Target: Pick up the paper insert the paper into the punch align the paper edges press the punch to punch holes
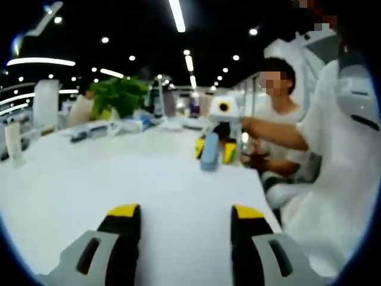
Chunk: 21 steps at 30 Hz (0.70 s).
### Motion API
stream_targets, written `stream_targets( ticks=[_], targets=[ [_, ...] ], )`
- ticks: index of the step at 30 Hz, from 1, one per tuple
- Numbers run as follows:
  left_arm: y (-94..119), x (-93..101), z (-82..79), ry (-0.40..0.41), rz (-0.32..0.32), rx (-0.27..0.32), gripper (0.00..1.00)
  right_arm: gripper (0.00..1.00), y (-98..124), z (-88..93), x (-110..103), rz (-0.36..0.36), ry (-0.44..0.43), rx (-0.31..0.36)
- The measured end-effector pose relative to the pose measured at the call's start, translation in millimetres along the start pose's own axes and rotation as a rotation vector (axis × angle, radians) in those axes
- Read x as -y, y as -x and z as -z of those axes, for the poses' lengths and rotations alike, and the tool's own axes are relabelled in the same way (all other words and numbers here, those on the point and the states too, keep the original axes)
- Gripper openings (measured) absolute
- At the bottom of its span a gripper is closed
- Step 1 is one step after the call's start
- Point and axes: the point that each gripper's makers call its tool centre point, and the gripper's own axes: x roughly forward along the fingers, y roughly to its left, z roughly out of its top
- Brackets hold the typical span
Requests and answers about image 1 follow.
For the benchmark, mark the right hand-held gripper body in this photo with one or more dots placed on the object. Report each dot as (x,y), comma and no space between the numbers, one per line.
(230,116)

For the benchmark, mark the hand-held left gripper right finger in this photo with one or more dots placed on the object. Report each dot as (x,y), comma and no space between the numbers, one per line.
(250,226)

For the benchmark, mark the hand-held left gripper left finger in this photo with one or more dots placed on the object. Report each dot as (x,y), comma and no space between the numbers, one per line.
(122,226)

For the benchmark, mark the white paper sheet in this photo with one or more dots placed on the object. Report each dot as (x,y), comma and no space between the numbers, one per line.
(178,190)

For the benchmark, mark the blue tissue box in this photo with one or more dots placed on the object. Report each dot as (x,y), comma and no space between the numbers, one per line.
(143,122)

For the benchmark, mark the white game controller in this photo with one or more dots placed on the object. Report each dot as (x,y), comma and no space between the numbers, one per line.
(125,128)

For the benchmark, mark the person in white shirt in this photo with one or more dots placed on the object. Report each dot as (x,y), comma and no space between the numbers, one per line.
(333,193)

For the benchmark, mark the green potted plant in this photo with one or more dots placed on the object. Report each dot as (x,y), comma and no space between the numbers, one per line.
(119,95)

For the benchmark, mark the grey desk organiser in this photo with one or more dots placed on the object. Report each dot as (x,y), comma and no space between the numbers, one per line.
(89,133)

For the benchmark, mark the ceiling light strips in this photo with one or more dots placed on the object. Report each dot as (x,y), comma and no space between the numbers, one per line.
(177,15)

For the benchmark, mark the black flat bag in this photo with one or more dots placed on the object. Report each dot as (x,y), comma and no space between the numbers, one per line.
(26,150)

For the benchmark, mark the white chest-worn device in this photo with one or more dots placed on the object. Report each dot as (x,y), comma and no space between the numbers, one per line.
(357,89)

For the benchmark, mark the tall cream cup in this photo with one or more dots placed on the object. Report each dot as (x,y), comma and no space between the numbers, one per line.
(13,146)

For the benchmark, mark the ceiling spot lights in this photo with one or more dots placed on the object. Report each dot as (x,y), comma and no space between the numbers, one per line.
(104,39)

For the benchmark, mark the ceiling air vent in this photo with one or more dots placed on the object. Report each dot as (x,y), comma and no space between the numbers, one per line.
(44,19)

